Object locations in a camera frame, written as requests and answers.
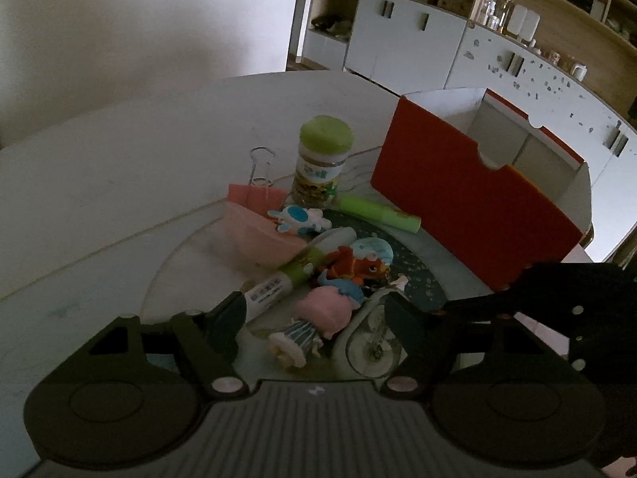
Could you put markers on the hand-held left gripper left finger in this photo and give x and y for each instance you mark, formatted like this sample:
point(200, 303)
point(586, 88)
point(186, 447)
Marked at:
point(226, 321)

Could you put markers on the pink-haired doll figure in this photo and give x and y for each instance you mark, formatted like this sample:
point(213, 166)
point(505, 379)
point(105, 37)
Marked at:
point(323, 311)

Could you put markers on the red storage box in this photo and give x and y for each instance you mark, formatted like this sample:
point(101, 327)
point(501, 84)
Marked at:
point(448, 184)

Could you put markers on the blue white airplane toy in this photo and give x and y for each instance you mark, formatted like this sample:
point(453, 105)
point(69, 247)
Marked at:
point(298, 216)

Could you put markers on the clear tape dispenser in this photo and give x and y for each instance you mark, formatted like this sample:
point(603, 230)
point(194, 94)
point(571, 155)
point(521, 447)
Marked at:
point(371, 346)

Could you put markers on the wooden shelf unit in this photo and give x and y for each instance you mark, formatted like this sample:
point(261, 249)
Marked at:
point(557, 15)

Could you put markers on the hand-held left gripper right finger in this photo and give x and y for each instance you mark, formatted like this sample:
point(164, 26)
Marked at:
point(398, 321)

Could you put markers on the orange fish toy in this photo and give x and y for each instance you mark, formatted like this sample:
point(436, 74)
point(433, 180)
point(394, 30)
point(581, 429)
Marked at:
point(358, 264)

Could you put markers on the white canister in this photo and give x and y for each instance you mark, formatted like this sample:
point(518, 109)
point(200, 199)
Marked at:
point(525, 22)

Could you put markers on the pink binder clip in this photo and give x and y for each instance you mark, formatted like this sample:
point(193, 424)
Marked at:
point(254, 194)

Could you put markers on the pink bowl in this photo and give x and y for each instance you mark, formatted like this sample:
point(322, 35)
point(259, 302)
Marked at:
point(259, 239)

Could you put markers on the white cabinet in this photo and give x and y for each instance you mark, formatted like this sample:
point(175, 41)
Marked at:
point(408, 45)

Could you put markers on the white green marker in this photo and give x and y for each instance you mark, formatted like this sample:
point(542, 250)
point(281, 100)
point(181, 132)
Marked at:
point(293, 271)

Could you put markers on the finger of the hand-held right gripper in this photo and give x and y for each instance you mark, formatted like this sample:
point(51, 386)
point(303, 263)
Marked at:
point(487, 301)

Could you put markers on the green-lid plastic jar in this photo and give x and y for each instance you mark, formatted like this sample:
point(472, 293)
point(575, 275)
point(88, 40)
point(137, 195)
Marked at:
point(318, 169)

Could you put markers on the green highlighter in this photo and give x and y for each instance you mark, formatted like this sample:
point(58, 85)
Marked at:
point(378, 211)

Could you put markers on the white mug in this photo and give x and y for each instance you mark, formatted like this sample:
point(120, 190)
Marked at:
point(579, 70)

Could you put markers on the small glass jar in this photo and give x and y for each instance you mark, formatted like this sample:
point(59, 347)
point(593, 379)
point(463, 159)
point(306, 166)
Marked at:
point(489, 14)

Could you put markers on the tall glass jar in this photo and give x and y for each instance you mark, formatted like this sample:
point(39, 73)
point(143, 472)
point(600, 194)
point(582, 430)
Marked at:
point(506, 10)

